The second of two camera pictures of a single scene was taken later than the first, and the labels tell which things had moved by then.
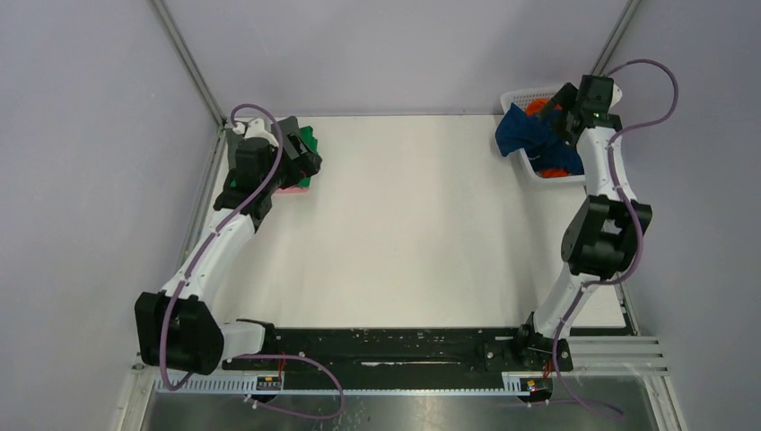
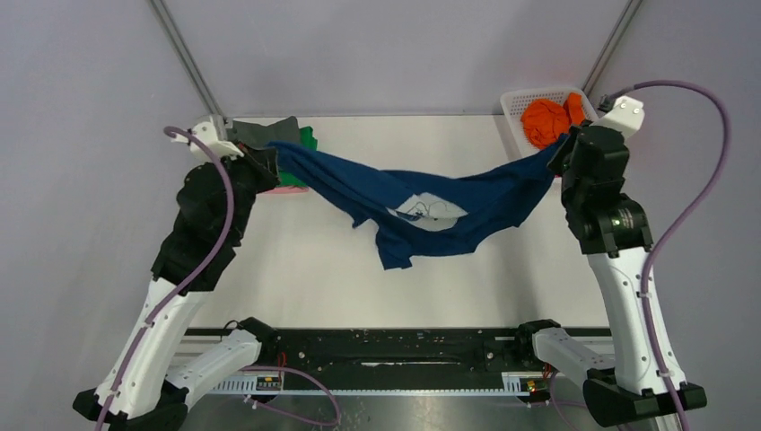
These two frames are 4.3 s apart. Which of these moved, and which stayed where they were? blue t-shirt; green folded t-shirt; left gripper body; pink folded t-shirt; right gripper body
Moved: right gripper body; left gripper body; blue t-shirt
Stayed: green folded t-shirt; pink folded t-shirt
